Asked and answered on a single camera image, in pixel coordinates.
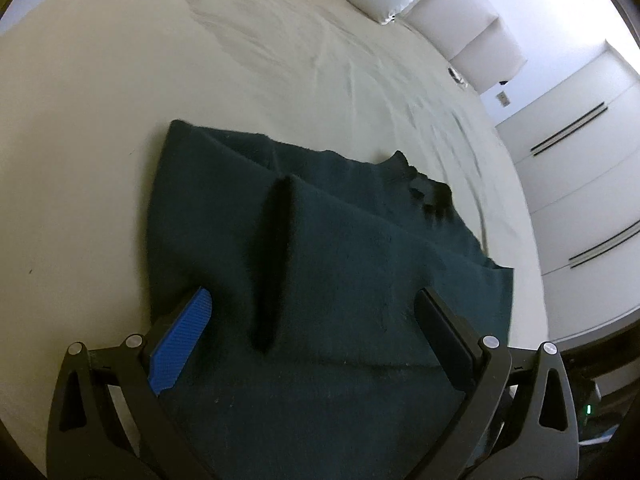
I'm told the cream padded headboard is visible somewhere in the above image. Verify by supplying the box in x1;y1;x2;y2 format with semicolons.
400;0;528;95

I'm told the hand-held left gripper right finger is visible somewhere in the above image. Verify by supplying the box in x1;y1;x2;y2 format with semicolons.
400;287;581;480

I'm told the bed with beige sheet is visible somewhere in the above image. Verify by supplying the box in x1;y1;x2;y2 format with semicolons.
0;0;551;480

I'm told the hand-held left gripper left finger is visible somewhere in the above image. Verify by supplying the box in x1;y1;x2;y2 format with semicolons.
46;286;216;480

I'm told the white wardrobe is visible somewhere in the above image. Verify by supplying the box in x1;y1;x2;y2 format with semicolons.
495;40;640;346

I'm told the dark green knit sweater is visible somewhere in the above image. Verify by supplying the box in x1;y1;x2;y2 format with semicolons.
145;119;516;480

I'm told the black wardrobe handle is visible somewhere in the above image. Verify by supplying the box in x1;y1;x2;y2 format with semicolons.
569;225;640;267
530;104;607;155

